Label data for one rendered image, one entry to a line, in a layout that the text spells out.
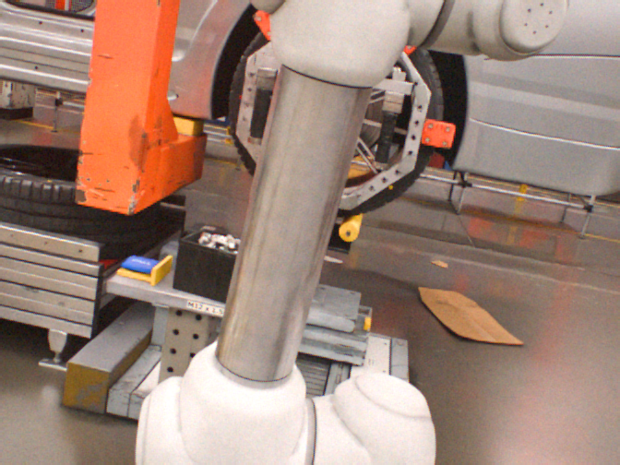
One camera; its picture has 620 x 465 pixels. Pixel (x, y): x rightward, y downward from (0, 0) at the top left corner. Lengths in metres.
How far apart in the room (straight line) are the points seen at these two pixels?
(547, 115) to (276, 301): 1.62
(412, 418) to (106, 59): 1.26
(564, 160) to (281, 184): 1.66
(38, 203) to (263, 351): 1.48
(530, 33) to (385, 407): 0.49
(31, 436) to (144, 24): 1.04
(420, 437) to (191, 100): 1.63
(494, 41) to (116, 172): 1.34
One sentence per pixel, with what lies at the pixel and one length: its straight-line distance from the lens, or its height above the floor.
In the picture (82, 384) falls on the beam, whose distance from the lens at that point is 2.00.
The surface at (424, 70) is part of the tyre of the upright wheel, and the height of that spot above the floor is 1.02.
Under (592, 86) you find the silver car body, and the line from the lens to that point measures 2.34.
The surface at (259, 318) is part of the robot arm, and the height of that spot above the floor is 0.70.
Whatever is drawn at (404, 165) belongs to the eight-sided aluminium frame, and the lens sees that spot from 2.13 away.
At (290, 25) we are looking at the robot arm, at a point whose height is 1.03.
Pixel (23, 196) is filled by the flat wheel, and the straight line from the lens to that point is 2.26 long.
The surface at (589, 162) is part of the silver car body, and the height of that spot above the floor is 0.84.
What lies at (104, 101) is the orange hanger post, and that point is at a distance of 1.90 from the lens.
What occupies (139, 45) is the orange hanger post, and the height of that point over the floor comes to 0.95.
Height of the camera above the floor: 1.00
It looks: 14 degrees down
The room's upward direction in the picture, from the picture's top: 11 degrees clockwise
